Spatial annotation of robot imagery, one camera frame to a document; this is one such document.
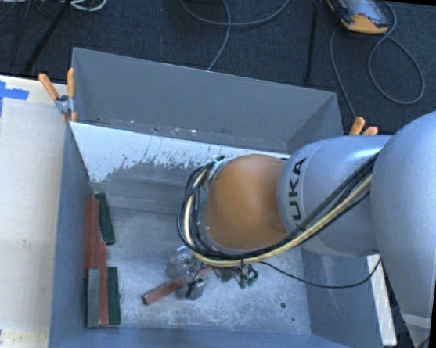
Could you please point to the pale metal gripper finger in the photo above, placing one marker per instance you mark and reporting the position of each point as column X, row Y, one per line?
column 196, row 289
column 178, row 263

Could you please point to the red-brown block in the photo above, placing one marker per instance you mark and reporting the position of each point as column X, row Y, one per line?
column 162, row 290
column 90, row 232
column 102, row 293

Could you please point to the dark green flat block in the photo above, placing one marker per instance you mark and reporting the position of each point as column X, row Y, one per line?
column 114, row 298
column 105, row 218

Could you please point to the grey-green flat block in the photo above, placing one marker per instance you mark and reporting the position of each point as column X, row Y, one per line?
column 93, row 299

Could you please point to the grey metal bin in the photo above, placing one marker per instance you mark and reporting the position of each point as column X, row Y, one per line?
column 195, row 103

